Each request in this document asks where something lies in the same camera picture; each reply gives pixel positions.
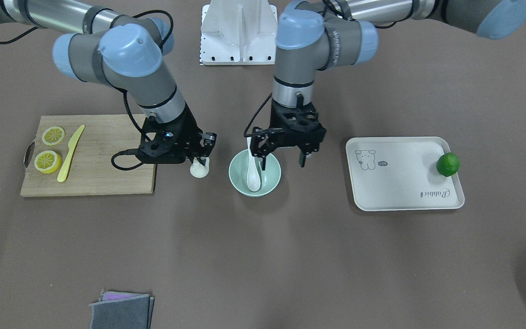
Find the beige rabbit tray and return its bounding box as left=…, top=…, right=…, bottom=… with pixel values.
left=345, top=137, right=465, bottom=211

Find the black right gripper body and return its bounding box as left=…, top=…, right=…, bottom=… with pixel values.
left=135, top=106, right=205, bottom=164

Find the green lime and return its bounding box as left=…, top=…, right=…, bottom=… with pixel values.
left=436, top=152, right=461, bottom=177

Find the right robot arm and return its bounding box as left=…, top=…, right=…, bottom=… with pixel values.
left=0, top=0, right=216, bottom=167

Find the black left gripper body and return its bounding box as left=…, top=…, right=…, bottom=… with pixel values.
left=270, top=100, right=327, bottom=154

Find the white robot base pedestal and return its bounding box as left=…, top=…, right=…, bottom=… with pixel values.
left=200, top=0, right=278, bottom=65

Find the lemon half near handle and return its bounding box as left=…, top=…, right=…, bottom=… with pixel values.
left=34, top=150, right=63, bottom=174

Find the light green bowl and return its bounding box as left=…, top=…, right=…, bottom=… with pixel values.
left=228, top=149, right=282, bottom=197

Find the yellow plastic knife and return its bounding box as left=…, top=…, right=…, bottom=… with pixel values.
left=57, top=124, right=86, bottom=182

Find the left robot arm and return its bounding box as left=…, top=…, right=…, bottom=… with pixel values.
left=244, top=0, right=526, bottom=167

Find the lemon slice far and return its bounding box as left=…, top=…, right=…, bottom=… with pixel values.
left=41, top=126, right=66, bottom=146

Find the wooden cutting board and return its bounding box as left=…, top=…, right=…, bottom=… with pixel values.
left=20, top=114, right=157, bottom=197

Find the grey folded cloth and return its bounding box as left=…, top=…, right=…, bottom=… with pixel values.
left=89, top=291, right=154, bottom=329

